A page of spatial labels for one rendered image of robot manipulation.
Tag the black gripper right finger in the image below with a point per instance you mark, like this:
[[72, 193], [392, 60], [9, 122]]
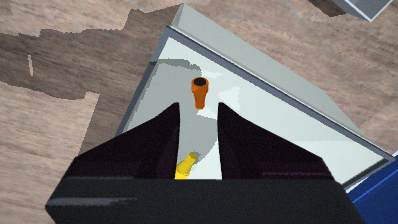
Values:
[[261, 153]]

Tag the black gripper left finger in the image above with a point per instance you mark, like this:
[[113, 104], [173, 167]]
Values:
[[136, 151]]

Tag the yellow wire connector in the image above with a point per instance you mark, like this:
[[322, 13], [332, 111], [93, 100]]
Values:
[[183, 169]]

